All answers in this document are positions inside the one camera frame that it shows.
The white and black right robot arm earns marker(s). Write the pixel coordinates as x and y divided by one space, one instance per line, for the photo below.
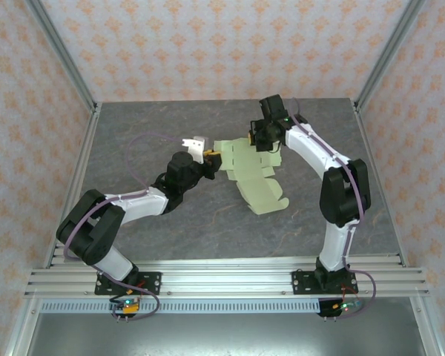
304 152

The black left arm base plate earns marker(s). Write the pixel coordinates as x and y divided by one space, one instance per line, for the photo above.
152 283

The aluminium frame leg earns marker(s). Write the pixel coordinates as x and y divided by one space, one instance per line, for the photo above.
430 330
20 330

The small electronics board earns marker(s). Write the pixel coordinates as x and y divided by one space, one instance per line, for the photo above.
126 306
343 307

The aluminium rail beam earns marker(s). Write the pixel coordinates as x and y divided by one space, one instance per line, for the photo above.
226 280

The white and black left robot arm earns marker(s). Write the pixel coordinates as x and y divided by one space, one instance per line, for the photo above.
144 205

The aluminium side rail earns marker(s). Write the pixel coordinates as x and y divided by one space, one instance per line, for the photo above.
79 174
378 174

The grey sheet metal panel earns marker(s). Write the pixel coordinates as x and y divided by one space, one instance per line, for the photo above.
226 337

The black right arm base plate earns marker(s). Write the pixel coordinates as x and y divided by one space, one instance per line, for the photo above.
302 283

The light green paper box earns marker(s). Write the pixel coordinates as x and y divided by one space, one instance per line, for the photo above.
252 185

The aluminium frame post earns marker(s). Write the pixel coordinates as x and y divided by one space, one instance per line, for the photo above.
389 52
59 52

